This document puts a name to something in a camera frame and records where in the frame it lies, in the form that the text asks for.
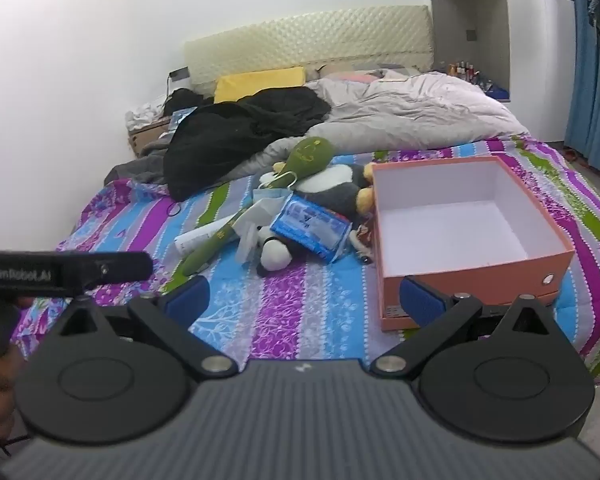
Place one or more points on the white tissue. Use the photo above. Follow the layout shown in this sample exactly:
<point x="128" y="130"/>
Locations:
<point x="260" y="210"/>

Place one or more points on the blue curtain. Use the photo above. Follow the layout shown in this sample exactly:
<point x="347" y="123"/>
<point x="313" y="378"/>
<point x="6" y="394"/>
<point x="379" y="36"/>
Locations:
<point x="590" y="100"/>

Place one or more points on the colourful striped bedsheet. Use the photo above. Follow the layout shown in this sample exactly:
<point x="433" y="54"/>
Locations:
<point x="305" y="310"/>

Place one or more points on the blue face mask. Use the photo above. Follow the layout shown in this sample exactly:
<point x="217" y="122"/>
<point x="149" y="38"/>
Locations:
<point x="275" y="192"/>

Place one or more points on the small panda plush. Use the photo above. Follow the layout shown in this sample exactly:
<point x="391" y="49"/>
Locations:
<point x="275" y="255"/>

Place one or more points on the grey duvet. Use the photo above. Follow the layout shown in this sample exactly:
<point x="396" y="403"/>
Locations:
<point x="420" y="110"/>

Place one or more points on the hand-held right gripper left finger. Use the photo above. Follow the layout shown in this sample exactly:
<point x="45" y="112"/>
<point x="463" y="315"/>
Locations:
<point x="187" y="300"/>

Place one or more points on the grey clothing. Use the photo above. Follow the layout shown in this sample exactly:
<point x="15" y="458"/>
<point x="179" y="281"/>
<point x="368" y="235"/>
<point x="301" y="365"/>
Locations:
<point x="140" y="167"/>

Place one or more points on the black cloth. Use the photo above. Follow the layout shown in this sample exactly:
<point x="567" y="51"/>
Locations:
<point x="182" y="97"/>

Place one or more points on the pink cardboard box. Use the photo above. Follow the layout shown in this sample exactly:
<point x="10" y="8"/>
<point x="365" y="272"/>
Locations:
<point x="445" y="220"/>

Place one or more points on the white crumpled cloth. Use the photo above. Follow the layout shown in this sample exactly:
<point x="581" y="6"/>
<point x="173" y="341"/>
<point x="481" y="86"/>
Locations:
<point x="142" y="112"/>

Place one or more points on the pink pillow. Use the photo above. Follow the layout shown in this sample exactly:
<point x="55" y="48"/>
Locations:
<point x="360" y="76"/>

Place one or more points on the row of small bottles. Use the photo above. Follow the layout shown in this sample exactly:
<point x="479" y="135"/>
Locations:
<point x="465" y="71"/>

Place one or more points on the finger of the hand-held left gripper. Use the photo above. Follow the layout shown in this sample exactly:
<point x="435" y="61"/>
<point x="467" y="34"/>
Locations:
<point x="125" y="266"/>

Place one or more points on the black clothing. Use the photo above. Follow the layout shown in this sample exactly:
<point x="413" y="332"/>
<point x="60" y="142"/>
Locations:
<point x="230" y="135"/>

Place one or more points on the blue snack packet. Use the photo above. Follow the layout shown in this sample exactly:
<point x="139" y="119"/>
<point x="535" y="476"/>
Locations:
<point x="310" y="225"/>

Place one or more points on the green plush massage stick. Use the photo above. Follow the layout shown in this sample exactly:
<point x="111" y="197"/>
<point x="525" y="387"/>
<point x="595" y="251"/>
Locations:
<point x="310" y="157"/>

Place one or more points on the grey penguin plush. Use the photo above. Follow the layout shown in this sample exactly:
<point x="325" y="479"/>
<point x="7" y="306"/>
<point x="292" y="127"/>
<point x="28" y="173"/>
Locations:
<point x="337" y="192"/>

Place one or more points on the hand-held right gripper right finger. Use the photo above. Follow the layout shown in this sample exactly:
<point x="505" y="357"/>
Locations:
<point x="420" y="305"/>

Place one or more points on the yellow pillow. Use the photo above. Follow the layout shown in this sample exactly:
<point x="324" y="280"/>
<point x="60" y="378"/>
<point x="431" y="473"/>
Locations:
<point x="260" y="84"/>

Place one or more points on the brown cardboard box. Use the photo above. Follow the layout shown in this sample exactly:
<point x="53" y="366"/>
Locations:
<point x="147" y="137"/>

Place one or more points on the white tube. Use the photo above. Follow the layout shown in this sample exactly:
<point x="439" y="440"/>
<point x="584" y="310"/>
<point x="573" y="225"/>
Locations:
<point x="195" y="241"/>

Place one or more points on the dark wall switch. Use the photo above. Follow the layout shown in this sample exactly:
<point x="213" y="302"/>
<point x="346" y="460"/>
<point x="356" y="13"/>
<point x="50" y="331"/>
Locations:
<point x="472" y="35"/>

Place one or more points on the wall socket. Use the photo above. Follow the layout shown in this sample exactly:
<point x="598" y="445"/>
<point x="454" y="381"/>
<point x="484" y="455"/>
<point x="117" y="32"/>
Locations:
<point x="178" y="74"/>

